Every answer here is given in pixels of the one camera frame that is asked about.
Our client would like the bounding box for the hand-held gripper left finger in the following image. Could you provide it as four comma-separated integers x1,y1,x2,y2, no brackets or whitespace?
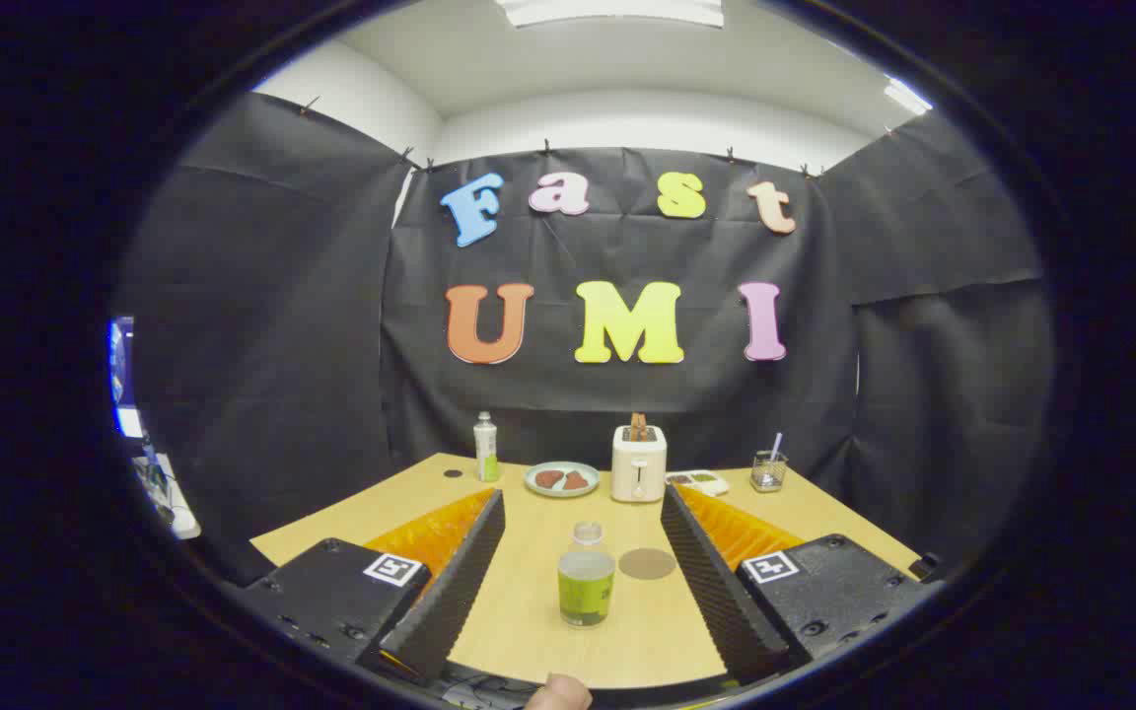
233,488,508,686

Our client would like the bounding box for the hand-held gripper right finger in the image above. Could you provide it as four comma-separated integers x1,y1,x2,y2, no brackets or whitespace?
660,483,944,686

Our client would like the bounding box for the brown round coaster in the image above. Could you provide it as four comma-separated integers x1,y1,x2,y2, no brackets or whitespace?
618,548,677,581

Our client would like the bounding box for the green label juice bottle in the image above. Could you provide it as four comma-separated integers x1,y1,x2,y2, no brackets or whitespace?
557,522,617,629

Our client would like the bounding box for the small white green bottle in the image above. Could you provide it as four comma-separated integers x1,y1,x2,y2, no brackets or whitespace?
473,411,500,483

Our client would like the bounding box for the wooden table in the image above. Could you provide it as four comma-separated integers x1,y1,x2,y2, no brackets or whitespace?
250,453,924,689

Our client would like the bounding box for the white divided condiment tray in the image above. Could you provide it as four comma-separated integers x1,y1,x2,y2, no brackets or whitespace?
666,470,730,497

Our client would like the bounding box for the white toaster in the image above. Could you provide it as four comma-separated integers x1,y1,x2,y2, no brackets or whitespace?
611,424,669,504

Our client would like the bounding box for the pale green plate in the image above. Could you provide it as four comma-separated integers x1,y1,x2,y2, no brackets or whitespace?
525,461,601,498

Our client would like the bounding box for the black backdrop cloth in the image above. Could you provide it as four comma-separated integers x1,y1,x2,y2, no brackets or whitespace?
114,92,1055,583

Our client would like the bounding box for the lit computer monitor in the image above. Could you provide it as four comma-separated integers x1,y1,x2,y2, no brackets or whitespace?
109,318,145,440

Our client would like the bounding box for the small ceiling light panel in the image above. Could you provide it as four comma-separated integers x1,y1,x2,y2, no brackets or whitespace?
884,77,934,116

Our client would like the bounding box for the large ceiling light panel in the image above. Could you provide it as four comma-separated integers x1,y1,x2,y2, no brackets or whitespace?
495,0,725,29

